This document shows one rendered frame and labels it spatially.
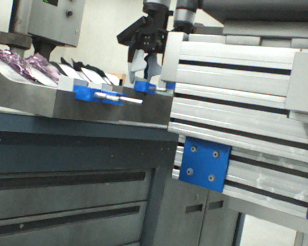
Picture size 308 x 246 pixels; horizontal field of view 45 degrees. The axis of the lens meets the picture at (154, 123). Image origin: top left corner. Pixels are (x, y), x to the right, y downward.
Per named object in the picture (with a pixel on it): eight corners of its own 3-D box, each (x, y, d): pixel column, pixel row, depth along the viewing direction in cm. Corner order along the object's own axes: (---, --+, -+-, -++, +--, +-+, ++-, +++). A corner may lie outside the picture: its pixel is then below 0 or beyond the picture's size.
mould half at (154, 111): (176, 126, 117) (184, 84, 116) (117, 119, 97) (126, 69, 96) (77, 104, 149) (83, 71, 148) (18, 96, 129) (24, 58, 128)
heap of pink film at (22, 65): (76, 90, 93) (81, 59, 93) (26, 81, 77) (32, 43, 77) (-1, 76, 103) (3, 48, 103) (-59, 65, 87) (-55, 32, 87)
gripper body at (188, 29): (182, 57, 125) (188, 21, 125) (163, 55, 131) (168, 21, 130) (194, 61, 131) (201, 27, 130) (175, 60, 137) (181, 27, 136)
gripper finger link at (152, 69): (158, 88, 102) (159, 54, 100) (142, 86, 106) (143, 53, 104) (165, 87, 104) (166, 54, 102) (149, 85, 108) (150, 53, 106)
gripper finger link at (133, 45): (127, 60, 98) (138, 30, 99) (123, 60, 99) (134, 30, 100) (138, 67, 101) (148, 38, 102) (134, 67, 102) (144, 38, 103)
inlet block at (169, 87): (194, 96, 129) (197, 81, 128) (186, 95, 125) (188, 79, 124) (165, 92, 137) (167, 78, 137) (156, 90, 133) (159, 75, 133)
